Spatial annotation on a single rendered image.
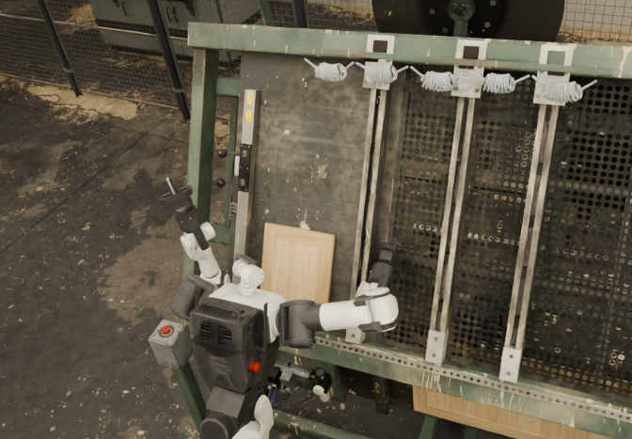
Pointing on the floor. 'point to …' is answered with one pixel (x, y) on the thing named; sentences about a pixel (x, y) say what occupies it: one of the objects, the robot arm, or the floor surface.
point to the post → (191, 394)
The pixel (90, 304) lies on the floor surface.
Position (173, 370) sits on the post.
